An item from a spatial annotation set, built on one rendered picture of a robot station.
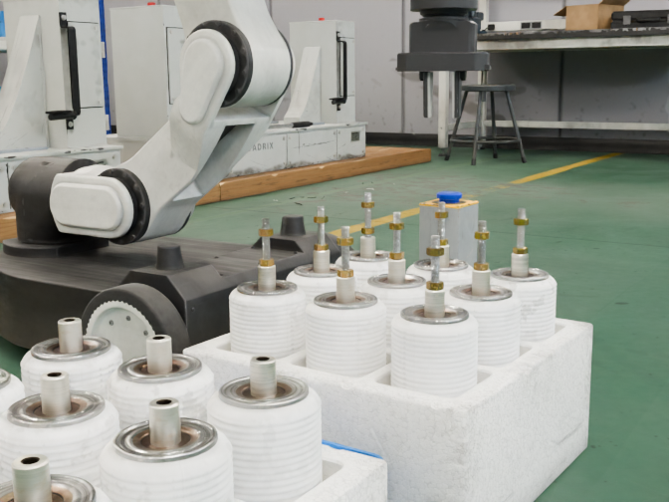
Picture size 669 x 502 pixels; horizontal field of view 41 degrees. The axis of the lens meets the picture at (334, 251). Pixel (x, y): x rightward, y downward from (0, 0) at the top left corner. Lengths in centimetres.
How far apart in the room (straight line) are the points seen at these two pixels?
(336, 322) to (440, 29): 42
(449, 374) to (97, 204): 90
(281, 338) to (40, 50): 248
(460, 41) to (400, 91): 561
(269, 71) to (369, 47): 542
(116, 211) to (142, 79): 222
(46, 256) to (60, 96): 161
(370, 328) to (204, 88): 61
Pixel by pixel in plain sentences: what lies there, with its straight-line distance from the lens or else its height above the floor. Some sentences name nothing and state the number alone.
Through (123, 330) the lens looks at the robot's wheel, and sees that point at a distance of 143.
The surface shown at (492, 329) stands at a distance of 106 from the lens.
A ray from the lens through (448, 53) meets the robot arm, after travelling 120.
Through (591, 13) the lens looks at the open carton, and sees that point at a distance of 575.
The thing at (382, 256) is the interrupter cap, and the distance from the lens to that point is 131.
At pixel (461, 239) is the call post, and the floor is 26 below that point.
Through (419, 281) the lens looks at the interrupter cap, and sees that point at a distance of 115.
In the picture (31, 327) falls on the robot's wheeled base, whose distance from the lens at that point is 168.
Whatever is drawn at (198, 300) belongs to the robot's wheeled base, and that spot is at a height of 17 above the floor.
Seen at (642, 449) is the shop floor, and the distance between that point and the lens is 134.
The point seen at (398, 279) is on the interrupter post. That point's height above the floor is 26.
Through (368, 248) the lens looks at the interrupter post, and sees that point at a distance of 130.
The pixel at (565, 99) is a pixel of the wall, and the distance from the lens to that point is 631.
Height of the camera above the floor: 51
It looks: 11 degrees down
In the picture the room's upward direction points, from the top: 1 degrees counter-clockwise
